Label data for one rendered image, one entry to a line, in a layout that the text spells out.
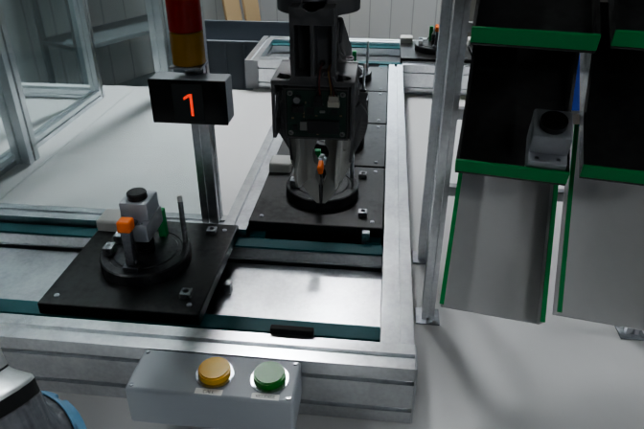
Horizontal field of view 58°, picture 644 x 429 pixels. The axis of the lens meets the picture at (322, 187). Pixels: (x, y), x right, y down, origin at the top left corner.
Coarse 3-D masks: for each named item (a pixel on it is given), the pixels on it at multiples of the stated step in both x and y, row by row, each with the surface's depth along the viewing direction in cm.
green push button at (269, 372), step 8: (256, 368) 73; (264, 368) 73; (272, 368) 73; (280, 368) 73; (256, 376) 71; (264, 376) 71; (272, 376) 71; (280, 376) 71; (256, 384) 71; (264, 384) 70; (272, 384) 70; (280, 384) 71
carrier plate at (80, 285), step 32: (192, 224) 103; (224, 224) 103; (96, 256) 94; (192, 256) 94; (224, 256) 94; (64, 288) 87; (96, 288) 87; (128, 288) 87; (160, 288) 87; (160, 320) 83; (192, 320) 82
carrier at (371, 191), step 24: (288, 168) 120; (360, 168) 122; (264, 192) 113; (288, 192) 110; (336, 192) 109; (360, 192) 113; (264, 216) 105; (288, 216) 105; (312, 216) 105; (336, 216) 105
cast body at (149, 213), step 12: (132, 192) 87; (144, 192) 87; (156, 192) 90; (120, 204) 86; (132, 204) 86; (144, 204) 86; (156, 204) 90; (132, 216) 87; (144, 216) 87; (156, 216) 90; (144, 228) 86; (156, 228) 90; (144, 240) 88
